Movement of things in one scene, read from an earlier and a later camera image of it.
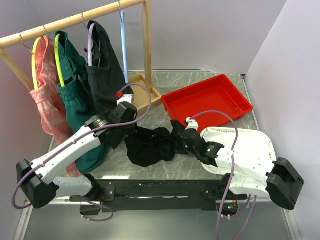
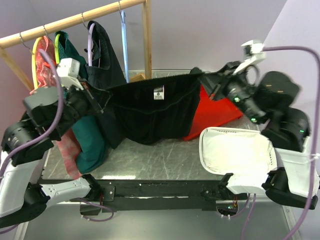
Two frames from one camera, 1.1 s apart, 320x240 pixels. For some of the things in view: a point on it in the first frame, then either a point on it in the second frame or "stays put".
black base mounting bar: (126, 195) stays put
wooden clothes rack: (145, 96) stays put
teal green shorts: (77, 100) stays put
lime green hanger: (58, 58) stays put
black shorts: (146, 147) to (156, 109)
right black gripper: (181, 150) to (216, 83)
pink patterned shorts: (47, 98) stays put
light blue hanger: (123, 28) stays put
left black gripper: (130, 131) to (95, 106)
